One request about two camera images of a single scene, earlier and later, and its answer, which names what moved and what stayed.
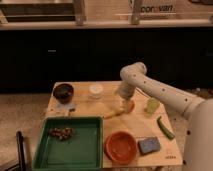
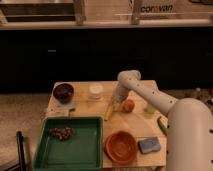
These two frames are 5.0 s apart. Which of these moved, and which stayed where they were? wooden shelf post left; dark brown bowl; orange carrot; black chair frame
Moved: orange carrot
Stayed: black chair frame; wooden shelf post left; dark brown bowl
